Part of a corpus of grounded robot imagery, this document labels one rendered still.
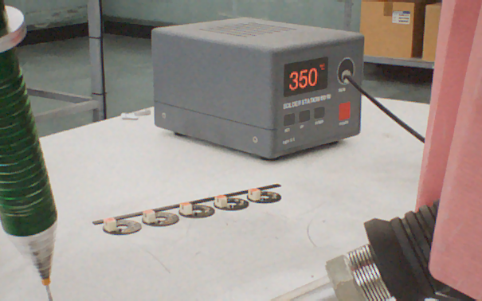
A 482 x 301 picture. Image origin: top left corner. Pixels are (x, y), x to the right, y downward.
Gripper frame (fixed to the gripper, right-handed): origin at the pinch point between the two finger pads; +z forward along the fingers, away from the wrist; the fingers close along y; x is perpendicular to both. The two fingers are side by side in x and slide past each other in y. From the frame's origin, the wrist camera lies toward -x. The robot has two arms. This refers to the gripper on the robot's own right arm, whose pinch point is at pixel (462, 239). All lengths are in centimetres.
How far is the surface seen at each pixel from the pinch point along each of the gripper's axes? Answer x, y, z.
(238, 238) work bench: 0.5, -33.3, 14.5
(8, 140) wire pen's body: -10.1, 4.7, 1.2
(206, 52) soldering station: -6, -54, 9
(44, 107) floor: -51, -395, 129
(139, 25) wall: -41, -611, 115
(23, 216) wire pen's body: -9.3, 4.2, 2.7
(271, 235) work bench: 2.4, -33.9, 13.5
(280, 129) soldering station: 2, -50, 11
